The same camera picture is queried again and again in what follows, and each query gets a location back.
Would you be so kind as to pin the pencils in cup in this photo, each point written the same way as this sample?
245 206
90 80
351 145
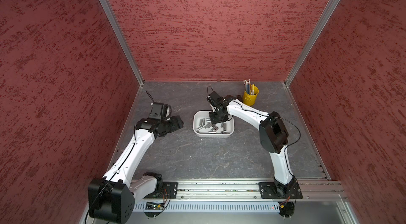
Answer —
249 87

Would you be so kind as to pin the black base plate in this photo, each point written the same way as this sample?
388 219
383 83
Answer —
277 190
166 190

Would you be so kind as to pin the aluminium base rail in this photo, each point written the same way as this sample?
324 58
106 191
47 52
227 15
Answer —
243 196

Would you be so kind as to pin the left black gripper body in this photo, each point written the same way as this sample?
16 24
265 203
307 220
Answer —
171 125

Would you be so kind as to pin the chrome sockets in box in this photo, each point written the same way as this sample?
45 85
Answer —
210 128

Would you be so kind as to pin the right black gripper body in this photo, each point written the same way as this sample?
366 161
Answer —
218 116

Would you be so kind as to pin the white plastic storage box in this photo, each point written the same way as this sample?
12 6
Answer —
202 118

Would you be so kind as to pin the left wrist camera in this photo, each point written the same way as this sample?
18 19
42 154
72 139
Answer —
160 111

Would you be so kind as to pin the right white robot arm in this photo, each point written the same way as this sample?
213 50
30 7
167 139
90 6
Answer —
273 137

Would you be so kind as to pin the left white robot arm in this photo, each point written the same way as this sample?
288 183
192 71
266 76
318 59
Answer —
113 197

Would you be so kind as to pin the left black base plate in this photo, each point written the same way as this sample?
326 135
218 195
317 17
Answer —
166 190

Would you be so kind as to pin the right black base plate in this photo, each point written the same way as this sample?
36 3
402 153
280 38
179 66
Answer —
277 190

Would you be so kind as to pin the yellow pencil cup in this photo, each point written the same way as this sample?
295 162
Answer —
249 99

